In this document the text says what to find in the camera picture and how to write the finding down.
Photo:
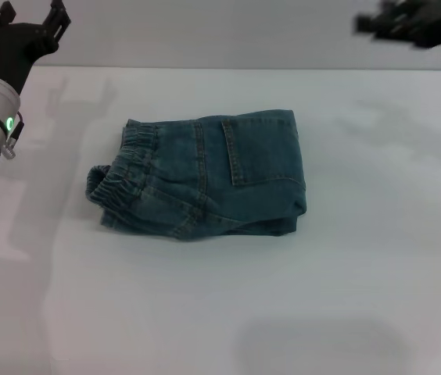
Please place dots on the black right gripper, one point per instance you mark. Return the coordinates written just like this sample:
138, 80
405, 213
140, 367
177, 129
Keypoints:
427, 23

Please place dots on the blue denim shorts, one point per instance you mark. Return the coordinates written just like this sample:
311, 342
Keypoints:
212, 176

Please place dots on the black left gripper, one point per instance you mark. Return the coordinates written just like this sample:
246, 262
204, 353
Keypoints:
13, 51

